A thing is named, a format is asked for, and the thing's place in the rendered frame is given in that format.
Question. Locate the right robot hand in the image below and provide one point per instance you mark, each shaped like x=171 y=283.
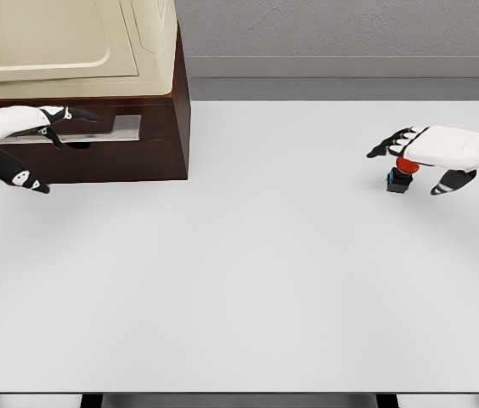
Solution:
x=447 y=146

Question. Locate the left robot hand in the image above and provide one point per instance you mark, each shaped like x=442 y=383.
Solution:
x=6 y=121

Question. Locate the red button black switch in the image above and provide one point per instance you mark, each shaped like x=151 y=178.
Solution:
x=400 y=180

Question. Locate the brown wooden cabinet drawer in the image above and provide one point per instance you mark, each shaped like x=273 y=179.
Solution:
x=137 y=161

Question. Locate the brown cabinet with beige top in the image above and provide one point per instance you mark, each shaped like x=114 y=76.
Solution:
x=74 y=51

